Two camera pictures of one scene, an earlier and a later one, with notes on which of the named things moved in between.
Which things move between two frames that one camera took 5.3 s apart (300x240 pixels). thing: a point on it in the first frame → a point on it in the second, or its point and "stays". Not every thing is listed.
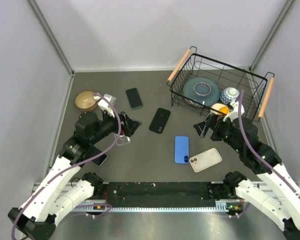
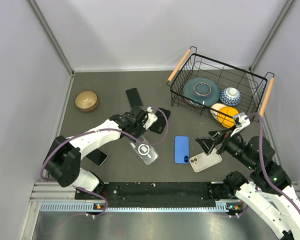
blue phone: (181, 150) stays
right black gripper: (215, 121) → (207, 143)
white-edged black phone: (95, 151) stays
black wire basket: (198, 81) stays
